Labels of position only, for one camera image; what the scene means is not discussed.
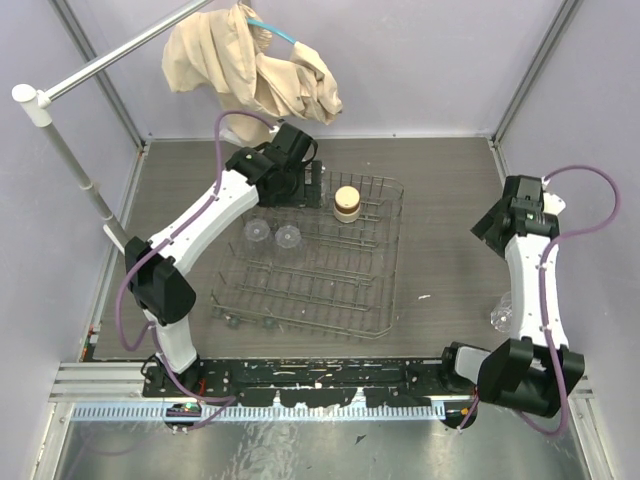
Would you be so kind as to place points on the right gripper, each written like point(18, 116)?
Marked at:
point(483, 229)

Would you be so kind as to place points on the clear cup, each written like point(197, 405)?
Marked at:
point(257, 239)
point(289, 243)
point(501, 315)

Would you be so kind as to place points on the grey slotted cable duct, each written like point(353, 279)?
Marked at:
point(165, 411)

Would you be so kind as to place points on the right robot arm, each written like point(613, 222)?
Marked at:
point(534, 370)

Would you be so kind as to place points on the teal clothes hanger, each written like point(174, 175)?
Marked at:
point(276, 31)

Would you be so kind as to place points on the grey wire dish rack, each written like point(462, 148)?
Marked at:
point(345, 282)

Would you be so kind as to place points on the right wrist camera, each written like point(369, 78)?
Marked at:
point(552, 203)

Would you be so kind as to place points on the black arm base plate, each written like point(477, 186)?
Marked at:
point(314, 383)

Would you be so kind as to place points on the beige cloth garment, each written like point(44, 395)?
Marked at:
point(222, 50)

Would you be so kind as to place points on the aluminium frame rail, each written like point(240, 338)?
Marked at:
point(107, 380)

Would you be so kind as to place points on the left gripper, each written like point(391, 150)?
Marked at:
point(310, 187)

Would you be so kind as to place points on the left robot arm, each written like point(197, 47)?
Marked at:
point(156, 268)

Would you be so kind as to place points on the beige brown travel cup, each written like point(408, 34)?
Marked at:
point(347, 204)

